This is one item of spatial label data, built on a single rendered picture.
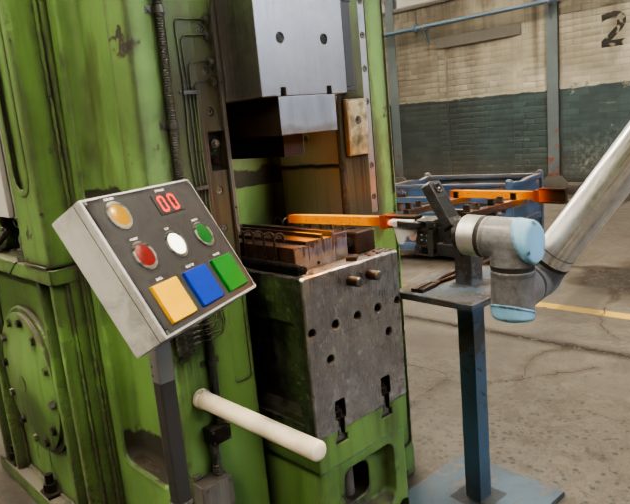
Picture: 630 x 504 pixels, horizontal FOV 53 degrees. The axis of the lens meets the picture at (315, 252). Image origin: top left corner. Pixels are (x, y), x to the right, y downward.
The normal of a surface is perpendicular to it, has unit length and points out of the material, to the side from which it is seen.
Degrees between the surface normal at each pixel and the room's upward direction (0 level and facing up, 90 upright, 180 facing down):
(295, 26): 90
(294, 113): 90
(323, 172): 90
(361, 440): 90
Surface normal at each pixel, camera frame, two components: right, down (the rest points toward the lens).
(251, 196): 0.68, 0.08
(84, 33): -0.73, 0.18
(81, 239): -0.36, 0.22
